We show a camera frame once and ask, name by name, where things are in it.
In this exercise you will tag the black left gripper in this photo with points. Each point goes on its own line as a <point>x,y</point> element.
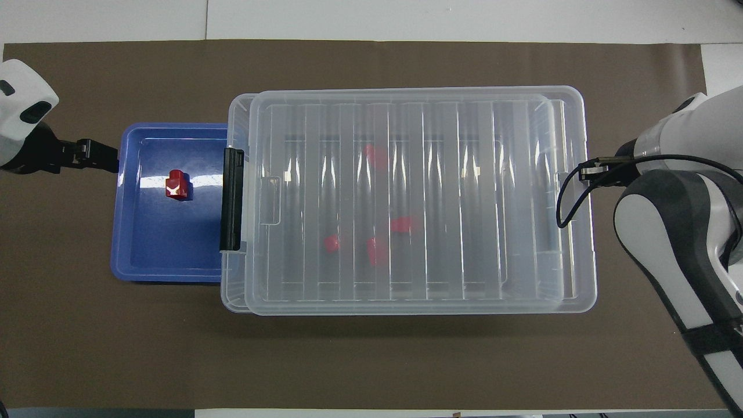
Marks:
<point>40,154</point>

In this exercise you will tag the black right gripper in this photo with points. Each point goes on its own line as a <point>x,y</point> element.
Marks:
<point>627,171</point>

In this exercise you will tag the red block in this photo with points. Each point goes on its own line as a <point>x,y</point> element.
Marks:
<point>376,157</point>
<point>177,184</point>
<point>403,224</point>
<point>332,243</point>
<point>377,252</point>

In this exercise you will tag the clear ribbed box lid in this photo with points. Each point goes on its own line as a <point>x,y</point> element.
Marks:
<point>464,116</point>

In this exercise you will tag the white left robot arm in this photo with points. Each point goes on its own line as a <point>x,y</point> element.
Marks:
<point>20,104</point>

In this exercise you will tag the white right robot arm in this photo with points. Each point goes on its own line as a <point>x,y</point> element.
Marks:
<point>679,232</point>

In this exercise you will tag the blue plastic tray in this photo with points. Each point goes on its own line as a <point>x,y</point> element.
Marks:
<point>168,244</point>

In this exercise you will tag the black box latch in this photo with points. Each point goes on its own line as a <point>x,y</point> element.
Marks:
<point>232,197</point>

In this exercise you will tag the clear plastic storage box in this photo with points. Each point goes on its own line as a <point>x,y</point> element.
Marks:
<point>232,278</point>

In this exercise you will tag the brown table mat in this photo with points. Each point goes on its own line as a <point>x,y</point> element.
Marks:
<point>371,360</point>

